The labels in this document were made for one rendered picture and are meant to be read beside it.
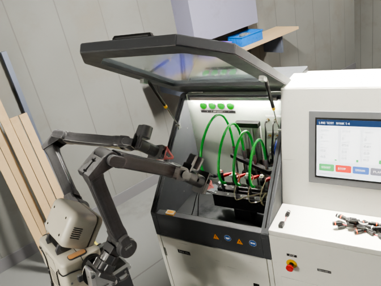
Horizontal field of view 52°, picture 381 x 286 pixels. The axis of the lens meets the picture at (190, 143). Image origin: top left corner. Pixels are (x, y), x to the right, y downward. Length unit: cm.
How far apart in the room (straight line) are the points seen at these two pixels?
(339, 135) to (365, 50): 522
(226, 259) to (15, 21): 249
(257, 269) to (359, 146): 80
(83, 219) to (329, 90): 119
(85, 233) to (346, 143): 119
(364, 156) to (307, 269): 58
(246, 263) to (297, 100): 87
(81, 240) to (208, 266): 88
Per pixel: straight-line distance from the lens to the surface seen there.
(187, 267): 238
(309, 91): 188
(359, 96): 184
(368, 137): 186
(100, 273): 154
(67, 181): 195
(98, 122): 389
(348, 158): 190
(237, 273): 220
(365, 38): 700
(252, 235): 196
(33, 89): 361
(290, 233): 188
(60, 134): 202
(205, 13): 417
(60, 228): 164
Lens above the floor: 218
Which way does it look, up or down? 25 degrees down
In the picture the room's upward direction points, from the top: 12 degrees counter-clockwise
